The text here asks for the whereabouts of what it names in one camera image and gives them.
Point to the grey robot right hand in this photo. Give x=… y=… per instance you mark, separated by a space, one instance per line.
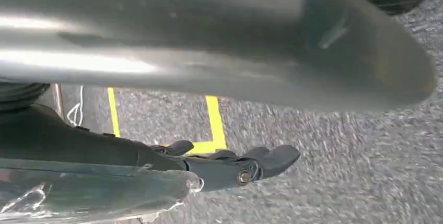
x=207 y=35

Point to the yellow tape square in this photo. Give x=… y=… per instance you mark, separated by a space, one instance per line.
x=216 y=122

